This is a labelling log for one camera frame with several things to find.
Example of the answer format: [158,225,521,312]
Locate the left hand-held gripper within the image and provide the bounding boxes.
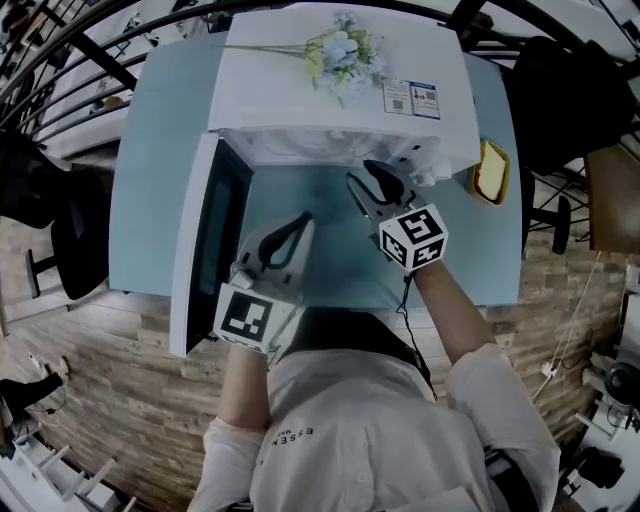
[213,212,318,355]

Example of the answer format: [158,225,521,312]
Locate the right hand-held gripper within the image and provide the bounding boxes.
[346,159,450,274]

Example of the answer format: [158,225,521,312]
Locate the white microwave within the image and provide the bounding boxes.
[169,2,484,359]

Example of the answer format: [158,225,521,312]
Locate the person's left forearm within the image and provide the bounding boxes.
[218,344,274,432]

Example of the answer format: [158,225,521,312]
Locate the person's right forearm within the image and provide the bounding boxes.
[412,258,497,372]

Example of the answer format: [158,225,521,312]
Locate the yellow sponge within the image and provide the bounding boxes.
[466,139,513,207]

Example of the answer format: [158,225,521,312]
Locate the yellow sponge block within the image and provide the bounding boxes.
[474,141,506,201]

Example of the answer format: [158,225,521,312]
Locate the pale artificial flower bunch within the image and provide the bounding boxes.
[214,9,389,109]

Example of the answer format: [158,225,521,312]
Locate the person's white shirt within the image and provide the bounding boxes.
[187,342,562,512]

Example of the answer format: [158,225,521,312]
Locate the black mesh office chair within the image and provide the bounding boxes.
[0,133,112,302]

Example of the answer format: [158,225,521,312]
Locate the black wheeled office chair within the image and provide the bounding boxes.
[509,34,640,257]

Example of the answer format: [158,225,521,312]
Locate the brown wooden table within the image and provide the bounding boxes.
[583,143,640,254]

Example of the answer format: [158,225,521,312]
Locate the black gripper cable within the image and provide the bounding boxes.
[396,273,439,402]

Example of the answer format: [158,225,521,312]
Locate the white power cable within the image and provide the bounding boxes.
[531,249,604,402]

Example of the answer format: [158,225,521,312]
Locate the white wooden frame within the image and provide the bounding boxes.
[0,433,139,512]

